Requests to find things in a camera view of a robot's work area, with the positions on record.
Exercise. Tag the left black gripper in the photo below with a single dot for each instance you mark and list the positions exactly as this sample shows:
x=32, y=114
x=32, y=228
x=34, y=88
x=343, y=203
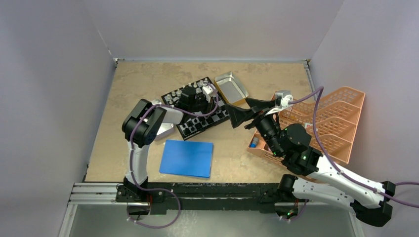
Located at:
x=206, y=99

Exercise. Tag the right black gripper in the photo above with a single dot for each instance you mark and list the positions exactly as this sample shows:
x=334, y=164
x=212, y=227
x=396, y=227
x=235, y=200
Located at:
x=237, y=115

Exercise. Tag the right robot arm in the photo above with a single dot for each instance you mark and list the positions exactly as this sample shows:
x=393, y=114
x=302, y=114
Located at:
x=313, y=176

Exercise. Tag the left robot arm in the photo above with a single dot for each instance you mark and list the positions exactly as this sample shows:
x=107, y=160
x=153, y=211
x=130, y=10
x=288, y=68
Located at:
x=144, y=121

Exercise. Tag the white chess piece row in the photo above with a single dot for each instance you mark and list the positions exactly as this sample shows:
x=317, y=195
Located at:
x=196, y=89

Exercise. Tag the gold rectangular metal tin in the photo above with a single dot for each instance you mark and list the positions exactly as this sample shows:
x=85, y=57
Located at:
x=231, y=88

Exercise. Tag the black and silver chessboard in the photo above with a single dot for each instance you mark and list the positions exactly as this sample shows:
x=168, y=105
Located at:
x=207, y=113

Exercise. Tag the blue capped small bottle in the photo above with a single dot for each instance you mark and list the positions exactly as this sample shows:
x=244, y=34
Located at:
x=254, y=142

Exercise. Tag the blue folder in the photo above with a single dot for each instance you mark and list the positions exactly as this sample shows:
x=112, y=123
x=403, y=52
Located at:
x=187, y=158

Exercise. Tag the orange plastic tiered organizer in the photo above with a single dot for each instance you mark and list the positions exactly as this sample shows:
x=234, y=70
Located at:
x=336, y=120

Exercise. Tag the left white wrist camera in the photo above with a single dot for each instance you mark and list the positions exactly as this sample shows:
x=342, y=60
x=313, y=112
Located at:
x=209, y=91

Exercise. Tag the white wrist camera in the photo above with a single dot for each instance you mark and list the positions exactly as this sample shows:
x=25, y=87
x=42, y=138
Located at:
x=209, y=91
x=281, y=101

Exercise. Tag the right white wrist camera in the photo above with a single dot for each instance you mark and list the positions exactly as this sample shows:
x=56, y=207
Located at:
x=281, y=101

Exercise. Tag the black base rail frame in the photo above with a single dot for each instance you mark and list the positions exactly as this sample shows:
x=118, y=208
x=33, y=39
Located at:
x=162, y=196

